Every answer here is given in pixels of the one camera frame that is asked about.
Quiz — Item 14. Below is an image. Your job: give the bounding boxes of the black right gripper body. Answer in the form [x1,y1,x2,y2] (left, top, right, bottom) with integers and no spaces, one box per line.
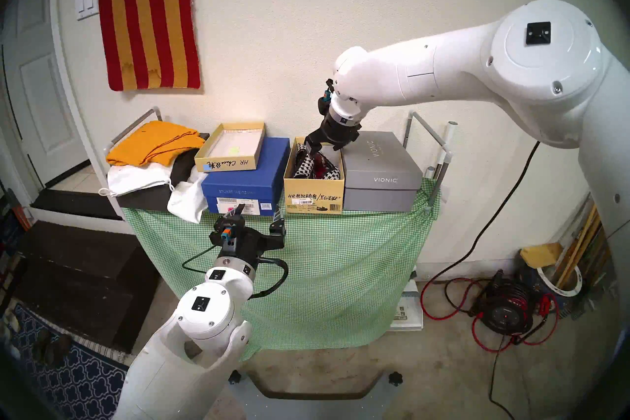
[305,116,362,151]

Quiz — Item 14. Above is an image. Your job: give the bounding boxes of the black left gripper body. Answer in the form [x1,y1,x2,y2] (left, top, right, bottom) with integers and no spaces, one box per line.
[211,221,286,273]

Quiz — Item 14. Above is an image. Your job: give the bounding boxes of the black white checkered slingback heel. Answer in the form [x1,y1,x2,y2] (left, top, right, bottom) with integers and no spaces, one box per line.
[294,148,315,178]
[308,152,343,181]

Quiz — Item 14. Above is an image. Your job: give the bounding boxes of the blue Stuart Weitzman shoe box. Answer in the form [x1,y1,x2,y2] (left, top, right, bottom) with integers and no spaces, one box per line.
[201,137,291,217]

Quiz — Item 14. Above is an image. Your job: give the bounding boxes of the open tan shoe box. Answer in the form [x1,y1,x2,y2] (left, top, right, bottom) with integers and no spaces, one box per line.
[283,137,345,215]

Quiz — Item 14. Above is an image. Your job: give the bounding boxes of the grey Vionic shoe box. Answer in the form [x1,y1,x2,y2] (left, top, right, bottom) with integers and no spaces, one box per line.
[341,131,424,213]

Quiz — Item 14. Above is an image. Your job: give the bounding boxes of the tan handwritten box lid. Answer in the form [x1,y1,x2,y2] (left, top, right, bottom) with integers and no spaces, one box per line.
[194,122,266,172]

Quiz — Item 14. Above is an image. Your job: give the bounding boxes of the white appliance box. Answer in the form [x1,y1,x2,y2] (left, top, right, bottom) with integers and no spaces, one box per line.
[391,266,424,331]

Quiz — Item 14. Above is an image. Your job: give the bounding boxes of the dark brown shoe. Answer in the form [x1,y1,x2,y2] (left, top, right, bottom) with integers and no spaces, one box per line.
[32,329,52,360]
[47,334,73,366]

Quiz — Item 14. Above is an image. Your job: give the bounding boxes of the green white checkered tablecloth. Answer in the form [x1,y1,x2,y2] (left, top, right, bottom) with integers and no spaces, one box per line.
[122,178,441,360]

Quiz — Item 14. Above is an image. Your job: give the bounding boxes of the orange folded cloth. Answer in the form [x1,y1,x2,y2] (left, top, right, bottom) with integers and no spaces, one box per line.
[106,120,206,167]

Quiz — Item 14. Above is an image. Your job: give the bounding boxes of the blue white patterned rug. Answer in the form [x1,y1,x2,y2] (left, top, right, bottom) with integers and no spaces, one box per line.
[12,303,128,420]

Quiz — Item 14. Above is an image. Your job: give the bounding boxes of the white panel door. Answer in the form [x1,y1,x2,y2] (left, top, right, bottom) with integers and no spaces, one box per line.
[0,0,94,188]

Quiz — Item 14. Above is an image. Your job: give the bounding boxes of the yellow cardboard block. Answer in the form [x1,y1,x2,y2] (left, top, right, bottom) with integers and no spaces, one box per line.
[520,243,564,269]

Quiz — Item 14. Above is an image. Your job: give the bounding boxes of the blue white ceramic pot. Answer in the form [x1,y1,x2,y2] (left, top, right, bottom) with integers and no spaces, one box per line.
[522,264,586,314]

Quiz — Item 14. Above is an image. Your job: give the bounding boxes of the bundle of wooden sticks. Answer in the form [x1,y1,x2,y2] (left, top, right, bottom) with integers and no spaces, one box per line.
[554,200,616,287]

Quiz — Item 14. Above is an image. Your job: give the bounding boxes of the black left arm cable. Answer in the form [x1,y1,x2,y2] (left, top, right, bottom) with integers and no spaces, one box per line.
[182,244,288,299]

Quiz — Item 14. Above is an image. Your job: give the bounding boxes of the grey table side rail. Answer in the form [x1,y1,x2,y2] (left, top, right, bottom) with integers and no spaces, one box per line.
[404,111,454,217]
[104,107,163,154]

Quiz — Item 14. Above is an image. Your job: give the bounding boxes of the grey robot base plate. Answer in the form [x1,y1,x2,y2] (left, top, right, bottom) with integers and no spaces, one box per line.
[227,370,403,420]

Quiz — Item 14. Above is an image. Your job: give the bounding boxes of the red extension cable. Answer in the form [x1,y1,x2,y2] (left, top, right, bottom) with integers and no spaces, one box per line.
[419,276,561,353]

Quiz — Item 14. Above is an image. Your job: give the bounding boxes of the black power cable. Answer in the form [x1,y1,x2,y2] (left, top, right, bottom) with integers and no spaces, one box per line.
[423,141,539,311]

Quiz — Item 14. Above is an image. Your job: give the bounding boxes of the red yellow striped wall hanging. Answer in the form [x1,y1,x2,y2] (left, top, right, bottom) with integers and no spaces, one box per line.
[97,0,201,91]

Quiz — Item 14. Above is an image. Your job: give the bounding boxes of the black cable reel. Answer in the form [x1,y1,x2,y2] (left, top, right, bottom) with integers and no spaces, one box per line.
[480,271,537,333]

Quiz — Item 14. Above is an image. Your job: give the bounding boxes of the thin black floor cable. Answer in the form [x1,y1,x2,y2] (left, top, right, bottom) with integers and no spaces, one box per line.
[489,333,515,420]

